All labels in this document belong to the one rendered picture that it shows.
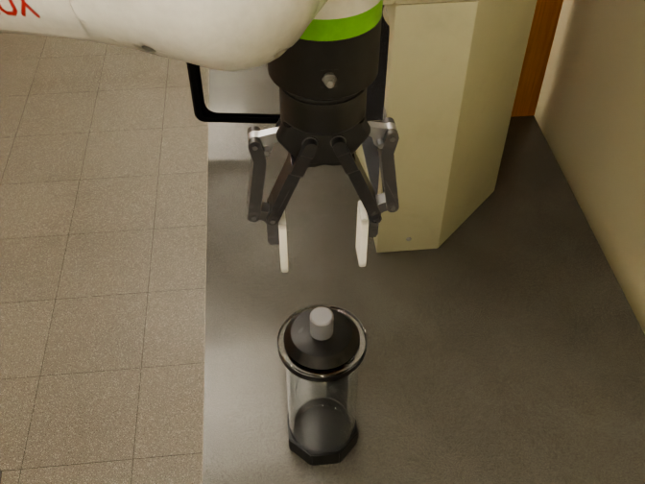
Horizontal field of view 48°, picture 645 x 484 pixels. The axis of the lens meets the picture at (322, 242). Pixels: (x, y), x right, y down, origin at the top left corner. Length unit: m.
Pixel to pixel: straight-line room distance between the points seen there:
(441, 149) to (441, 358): 0.32
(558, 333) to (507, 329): 0.08
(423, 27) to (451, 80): 0.10
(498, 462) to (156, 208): 1.98
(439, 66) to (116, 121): 2.36
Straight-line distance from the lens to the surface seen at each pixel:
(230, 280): 1.25
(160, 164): 3.01
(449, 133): 1.14
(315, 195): 1.40
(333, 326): 0.88
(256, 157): 0.66
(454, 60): 1.07
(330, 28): 0.55
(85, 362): 2.40
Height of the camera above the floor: 1.88
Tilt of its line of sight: 46 degrees down
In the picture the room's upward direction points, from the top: straight up
